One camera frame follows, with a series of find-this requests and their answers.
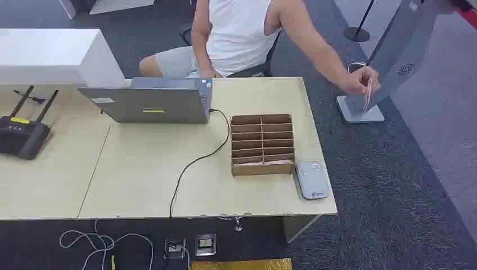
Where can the white cabinet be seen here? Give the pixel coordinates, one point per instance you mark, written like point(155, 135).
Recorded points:
point(44, 56)

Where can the person's right hand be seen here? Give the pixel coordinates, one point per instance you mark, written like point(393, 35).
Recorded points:
point(211, 74)

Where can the person's left hand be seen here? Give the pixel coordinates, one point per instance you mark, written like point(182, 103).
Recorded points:
point(356, 81)

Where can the yellow marker strip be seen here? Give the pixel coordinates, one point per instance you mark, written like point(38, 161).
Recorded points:
point(113, 262)

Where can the pale card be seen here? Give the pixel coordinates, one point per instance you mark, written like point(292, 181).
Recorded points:
point(368, 97)

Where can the grey kiosk stand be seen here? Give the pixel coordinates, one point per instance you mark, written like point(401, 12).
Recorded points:
point(402, 56)

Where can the grey laptop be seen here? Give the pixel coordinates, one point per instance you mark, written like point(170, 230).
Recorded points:
point(156, 106)

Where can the person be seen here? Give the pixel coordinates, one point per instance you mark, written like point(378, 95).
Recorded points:
point(238, 33)

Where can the black office chair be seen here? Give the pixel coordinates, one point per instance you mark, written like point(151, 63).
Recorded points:
point(261, 69)

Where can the white furniture panel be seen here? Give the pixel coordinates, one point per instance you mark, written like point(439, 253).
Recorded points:
point(111, 5)

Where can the steel floor socket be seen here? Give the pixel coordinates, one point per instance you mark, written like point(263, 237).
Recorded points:
point(205, 244)
point(175, 249)

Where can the red floor strip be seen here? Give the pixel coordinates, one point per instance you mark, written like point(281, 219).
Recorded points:
point(469, 16)

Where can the black router with antennas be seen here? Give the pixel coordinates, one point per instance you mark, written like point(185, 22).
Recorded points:
point(20, 138)

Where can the grey card reader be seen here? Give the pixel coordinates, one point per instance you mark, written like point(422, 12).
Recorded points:
point(312, 180)

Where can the black stanchion post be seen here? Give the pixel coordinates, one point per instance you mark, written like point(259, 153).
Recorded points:
point(357, 33)

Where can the desk leg panel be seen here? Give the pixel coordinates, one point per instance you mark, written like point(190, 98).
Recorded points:
point(296, 227)

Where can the yellow floor mat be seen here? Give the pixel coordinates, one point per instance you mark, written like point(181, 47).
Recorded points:
point(242, 265)

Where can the wooden card box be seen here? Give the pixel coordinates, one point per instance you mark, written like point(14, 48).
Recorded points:
point(262, 168)

